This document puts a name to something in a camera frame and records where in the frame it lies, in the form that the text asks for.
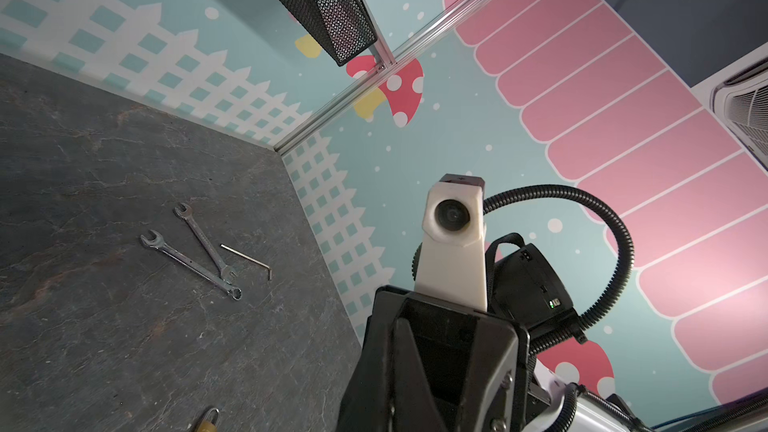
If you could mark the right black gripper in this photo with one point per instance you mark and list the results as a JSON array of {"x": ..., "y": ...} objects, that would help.
[{"x": 431, "y": 365}]

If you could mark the brass padlock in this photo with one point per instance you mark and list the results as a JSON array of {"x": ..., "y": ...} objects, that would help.
[{"x": 208, "y": 421}]

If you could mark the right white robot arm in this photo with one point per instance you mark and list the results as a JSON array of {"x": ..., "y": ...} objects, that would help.
[{"x": 525, "y": 289}]

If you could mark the silver hex key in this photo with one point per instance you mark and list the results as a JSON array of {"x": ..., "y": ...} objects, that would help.
[{"x": 250, "y": 259}]

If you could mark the short silver wrench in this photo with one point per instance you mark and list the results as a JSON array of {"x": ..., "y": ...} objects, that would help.
[{"x": 185, "y": 212}]

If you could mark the long silver wrench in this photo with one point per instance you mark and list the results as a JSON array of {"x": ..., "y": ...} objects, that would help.
[{"x": 158, "y": 243}]

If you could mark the ceiling air vent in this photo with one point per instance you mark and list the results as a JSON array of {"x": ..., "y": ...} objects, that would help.
[{"x": 740, "y": 102}]

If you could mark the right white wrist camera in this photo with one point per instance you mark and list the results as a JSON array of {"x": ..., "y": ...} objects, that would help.
[{"x": 451, "y": 264}]

